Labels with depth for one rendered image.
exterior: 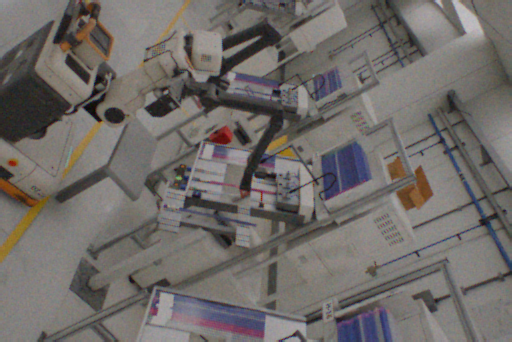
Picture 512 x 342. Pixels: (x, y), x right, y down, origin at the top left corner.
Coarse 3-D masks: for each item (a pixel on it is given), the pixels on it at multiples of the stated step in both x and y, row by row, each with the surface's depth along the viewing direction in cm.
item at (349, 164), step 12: (336, 156) 341; (348, 156) 332; (360, 156) 327; (324, 168) 338; (336, 168) 329; (348, 168) 321; (360, 168) 313; (324, 180) 326; (336, 180) 318; (348, 180) 310; (360, 180) 303; (324, 192) 315; (336, 192) 307
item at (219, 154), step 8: (208, 152) 355; (216, 152) 357; (224, 152) 359; (232, 152) 361; (240, 152) 363; (248, 152) 365; (216, 160) 348; (224, 160) 349; (232, 160) 351; (240, 160) 353; (272, 160) 361; (272, 168) 352
